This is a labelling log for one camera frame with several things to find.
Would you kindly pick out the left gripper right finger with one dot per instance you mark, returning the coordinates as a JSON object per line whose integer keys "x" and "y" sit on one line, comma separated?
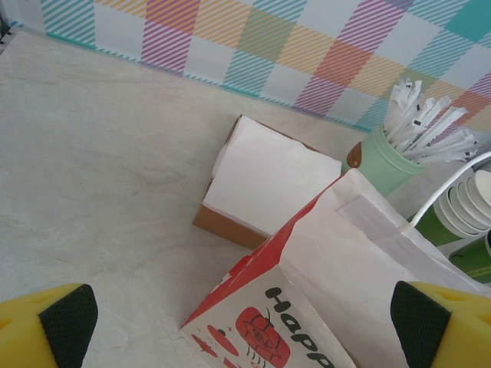
{"x": 452, "y": 333}

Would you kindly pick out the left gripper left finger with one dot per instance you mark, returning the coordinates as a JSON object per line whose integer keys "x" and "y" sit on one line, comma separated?
{"x": 34, "y": 333}

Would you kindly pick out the green paper cup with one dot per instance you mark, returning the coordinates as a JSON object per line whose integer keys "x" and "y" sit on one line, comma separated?
{"x": 468, "y": 199}
{"x": 484, "y": 188}
{"x": 433, "y": 226}
{"x": 472, "y": 260}
{"x": 456, "y": 205}

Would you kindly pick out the white paper bag red prints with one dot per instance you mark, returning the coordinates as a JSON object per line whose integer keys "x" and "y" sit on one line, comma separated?
{"x": 345, "y": 249}

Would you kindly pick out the mint green straw holder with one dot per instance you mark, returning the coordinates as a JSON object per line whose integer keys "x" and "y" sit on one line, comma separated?
{"x": 376, "y": 165}

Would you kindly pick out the brown cardboard napkin box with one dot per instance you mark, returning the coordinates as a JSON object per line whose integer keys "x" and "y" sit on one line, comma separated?
{"x": 226, "y": 230}

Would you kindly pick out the white paper napkin stack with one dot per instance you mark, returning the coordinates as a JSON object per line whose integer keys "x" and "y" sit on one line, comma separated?
{"x": 264, "y": 172}

